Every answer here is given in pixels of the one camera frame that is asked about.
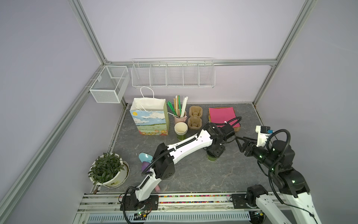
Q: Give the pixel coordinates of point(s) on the teal toy shovel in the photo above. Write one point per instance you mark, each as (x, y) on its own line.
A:
(145, 157)

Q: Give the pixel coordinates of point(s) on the cardboard cup carrier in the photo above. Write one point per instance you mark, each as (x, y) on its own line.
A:
(195, 115)

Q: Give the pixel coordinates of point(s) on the green stirrer sticks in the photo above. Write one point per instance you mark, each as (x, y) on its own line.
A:
(172, 108)

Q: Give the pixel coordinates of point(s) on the small white wire basket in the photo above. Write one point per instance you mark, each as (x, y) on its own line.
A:
(110, 84)

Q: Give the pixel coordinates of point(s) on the pink utensil holder cup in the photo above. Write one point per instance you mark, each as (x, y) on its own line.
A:
(182, 119)

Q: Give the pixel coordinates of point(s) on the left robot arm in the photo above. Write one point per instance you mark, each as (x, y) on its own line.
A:
(162, 166)

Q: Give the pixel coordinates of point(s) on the painted paper gift bag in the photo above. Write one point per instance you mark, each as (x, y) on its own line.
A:
(150, 115)

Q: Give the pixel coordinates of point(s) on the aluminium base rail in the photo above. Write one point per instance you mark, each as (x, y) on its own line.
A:
(167, 202)

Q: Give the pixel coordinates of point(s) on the green paper cup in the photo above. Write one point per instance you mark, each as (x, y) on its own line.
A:
(211, 158)

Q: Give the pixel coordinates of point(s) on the stack of green paper cups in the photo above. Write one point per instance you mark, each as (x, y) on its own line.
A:
(181, 130)

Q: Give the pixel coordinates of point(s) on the wide white wire basket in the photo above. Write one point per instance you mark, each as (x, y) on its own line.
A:
(174, 74)

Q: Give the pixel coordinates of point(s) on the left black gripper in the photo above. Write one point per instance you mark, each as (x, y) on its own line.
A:
(218, 153)

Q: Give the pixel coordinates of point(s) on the potted green plant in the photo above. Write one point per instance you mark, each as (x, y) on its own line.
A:
(109, 170)

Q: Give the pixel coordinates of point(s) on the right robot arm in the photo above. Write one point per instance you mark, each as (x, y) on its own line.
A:
(273, 150)

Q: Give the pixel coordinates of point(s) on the white wrapped straws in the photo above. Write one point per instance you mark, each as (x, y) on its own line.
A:
(183, 108)

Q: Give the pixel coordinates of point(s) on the pink napkin stack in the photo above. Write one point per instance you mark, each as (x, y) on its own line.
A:
(222, 115)

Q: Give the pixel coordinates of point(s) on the purple pink toy shovel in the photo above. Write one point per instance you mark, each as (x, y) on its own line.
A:
(145, 164)

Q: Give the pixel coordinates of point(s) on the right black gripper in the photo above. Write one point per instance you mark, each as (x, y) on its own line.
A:
(247, 145)

